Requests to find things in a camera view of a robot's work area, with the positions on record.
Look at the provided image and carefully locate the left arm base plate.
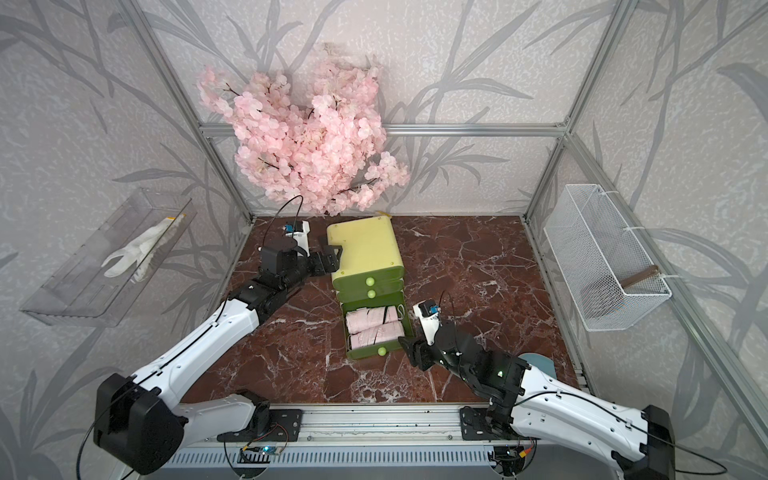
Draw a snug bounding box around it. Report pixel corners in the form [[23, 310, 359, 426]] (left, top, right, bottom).
[[217, 409, 303, 443]]

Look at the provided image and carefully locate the blue paddle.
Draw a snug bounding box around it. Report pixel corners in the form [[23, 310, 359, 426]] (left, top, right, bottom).
[[519, 353, 556, 377]]

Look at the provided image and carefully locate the brown brush in basket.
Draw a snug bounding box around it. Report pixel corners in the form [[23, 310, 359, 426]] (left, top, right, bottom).
[[580, 265, 660, 318]]

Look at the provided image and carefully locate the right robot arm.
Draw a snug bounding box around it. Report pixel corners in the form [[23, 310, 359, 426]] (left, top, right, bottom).
[[398, 322, 676, 479]]

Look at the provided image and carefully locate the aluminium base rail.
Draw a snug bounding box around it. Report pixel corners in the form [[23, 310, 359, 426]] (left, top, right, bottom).
[[298, 405, 461, 441]]

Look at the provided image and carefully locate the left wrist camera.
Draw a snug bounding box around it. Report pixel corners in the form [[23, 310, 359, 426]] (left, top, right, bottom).
[[284, 220, 310, 257]]

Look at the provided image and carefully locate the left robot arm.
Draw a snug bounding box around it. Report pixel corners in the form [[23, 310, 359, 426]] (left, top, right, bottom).
[[92, 236, 343, 475]]

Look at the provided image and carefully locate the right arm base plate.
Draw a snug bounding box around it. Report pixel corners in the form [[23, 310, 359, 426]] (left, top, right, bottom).
[[459, 406, 513, 441]]

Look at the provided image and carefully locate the green pink drawer cabinet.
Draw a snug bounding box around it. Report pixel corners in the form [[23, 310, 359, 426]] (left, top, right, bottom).
[[327, 216, 414, 360]]

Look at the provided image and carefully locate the pink cherry blossom tree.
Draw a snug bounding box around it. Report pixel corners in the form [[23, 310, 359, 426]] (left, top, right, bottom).
[[197, 57, 410, 216]]

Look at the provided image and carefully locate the white wire wall basket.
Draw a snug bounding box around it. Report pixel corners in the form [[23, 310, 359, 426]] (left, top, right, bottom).
[[544, 184, 672, 332]]

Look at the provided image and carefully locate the clear acrylic wall shelf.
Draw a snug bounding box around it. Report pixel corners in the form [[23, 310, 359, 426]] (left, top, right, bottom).
[[20, 188, 197, 327]]

